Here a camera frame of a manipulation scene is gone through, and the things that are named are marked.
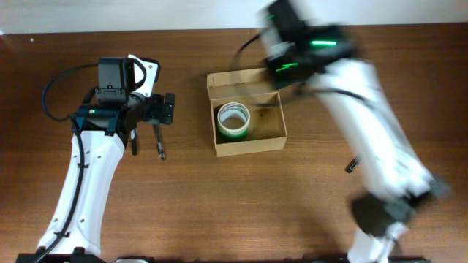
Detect brown cardboard box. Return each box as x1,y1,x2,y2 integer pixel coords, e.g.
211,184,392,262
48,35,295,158
206,68,287,157

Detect white masking tape roll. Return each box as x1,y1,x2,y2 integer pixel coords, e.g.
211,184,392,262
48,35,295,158
217,102,251,129

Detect green tape roll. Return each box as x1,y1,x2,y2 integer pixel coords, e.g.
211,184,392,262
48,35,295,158
217,123,248,138

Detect black pen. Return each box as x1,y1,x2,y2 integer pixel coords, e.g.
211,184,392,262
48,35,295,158
345,156,360,173

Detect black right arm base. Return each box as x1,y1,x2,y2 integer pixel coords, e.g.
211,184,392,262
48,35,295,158
306,254,433,263

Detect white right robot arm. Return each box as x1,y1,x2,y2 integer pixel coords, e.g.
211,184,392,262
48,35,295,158
260,1,451,262

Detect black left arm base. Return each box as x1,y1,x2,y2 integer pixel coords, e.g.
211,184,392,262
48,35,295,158
16,247,106,263

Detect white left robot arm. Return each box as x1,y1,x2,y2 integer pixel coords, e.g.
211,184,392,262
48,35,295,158
17,55,176,262

